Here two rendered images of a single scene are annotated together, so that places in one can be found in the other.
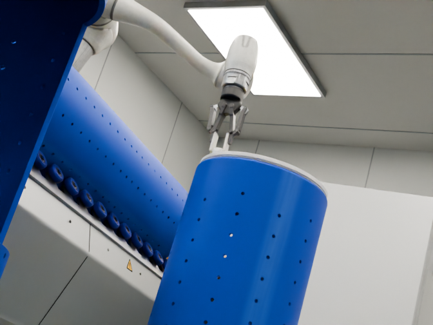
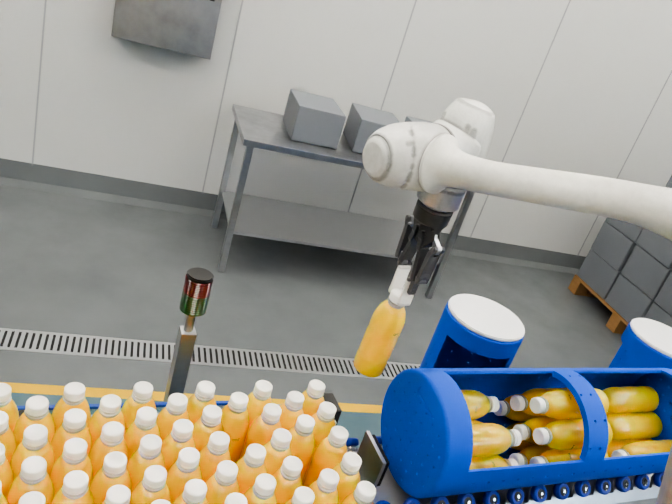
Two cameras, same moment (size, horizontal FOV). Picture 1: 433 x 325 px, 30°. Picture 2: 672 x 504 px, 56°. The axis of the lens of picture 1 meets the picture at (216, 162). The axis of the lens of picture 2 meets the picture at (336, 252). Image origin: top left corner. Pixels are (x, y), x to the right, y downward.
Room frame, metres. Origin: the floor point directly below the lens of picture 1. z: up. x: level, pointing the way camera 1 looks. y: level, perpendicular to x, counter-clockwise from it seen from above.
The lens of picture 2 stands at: (3.53, 0.59, 2.00)
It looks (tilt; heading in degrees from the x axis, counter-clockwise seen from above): 25 degrees down; 216
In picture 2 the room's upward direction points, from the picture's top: 18 degrees clockwise
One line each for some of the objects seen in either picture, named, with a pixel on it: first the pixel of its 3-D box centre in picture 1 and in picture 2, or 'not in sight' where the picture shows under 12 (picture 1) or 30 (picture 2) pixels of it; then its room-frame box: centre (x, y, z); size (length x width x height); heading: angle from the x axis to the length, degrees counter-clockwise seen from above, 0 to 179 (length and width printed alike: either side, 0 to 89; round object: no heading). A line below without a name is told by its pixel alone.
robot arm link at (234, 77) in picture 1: (235, 83); (441, 191); (2.47, 0.02, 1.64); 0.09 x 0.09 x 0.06
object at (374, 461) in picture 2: not in sight; (370, 466); (2.49, 0.11, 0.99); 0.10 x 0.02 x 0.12; 64
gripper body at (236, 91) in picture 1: (230, 102); (428, 223); (2.46, 0.01, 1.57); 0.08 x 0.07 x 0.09; 66
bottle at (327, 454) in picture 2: not in sight; (325, 471); (2.60, 0.07, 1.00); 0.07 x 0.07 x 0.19
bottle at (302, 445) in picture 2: not in sight; (292, 460); (2.64, 0.01, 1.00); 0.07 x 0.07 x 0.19
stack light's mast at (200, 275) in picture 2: not in sight; (194, 302); (2.68, -0.38, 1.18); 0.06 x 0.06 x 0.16
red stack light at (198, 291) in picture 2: not in sight; (198, 284); (2.68, -0.38, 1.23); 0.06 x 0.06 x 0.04
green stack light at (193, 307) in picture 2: not in sight; (194, 300); (2.68, -0.38, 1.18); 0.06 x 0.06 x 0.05
